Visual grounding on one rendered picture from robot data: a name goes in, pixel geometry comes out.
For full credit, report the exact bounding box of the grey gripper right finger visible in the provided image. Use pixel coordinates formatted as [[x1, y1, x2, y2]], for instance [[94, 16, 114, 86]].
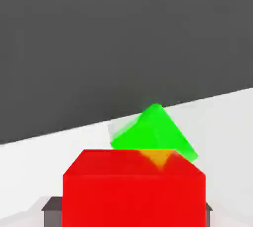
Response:
[[205, 201, 228, 227]]

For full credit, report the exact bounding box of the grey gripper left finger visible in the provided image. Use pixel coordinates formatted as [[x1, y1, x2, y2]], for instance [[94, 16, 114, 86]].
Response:
[[11, 196, 63, 227]]

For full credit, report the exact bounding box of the small red cube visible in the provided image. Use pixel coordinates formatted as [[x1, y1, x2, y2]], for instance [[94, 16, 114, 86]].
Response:
[[62, 149, 207, 227]]

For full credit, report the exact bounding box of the small green cube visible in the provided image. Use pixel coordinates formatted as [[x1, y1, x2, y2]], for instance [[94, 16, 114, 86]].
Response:
[[110, 103, 199, 163]]

